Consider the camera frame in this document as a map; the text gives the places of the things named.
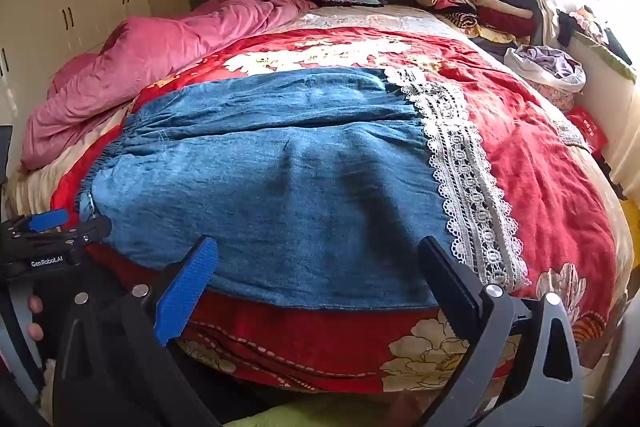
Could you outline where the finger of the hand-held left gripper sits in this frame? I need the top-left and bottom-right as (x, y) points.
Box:
(59, 215), (113, 254)
(0, 208), (70, 239)

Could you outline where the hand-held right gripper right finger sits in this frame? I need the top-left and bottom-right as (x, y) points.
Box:
(418, 235), (585, 427)

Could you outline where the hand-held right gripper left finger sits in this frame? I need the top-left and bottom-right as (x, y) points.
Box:
(52, 235), (221, 427)

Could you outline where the blue denim lace-trimmed garment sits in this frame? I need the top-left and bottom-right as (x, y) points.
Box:
(77, 64), (532, 312)

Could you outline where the person's left hand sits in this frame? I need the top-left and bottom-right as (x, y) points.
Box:
(26, 294), (47, 343)

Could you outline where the red floral blanket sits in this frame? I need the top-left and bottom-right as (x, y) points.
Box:
(49, 26), (627, 395)

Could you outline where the person's green top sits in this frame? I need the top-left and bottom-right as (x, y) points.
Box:
(222, 394), (406, 427)

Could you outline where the pink quilt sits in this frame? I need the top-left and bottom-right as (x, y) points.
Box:
(20, 0), (321, 172)

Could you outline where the red packet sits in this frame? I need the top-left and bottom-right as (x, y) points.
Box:
(566, 106), (610, 152)

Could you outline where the white bag of clothes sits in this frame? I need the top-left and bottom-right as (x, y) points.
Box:
(503, 44), (587, 94)

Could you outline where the pile of folded clothes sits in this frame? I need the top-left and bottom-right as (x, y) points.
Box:
(411, 0), (543, 48)

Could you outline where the small heap of mixed clothes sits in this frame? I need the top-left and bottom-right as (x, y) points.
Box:
(556, 6), (635, 68)

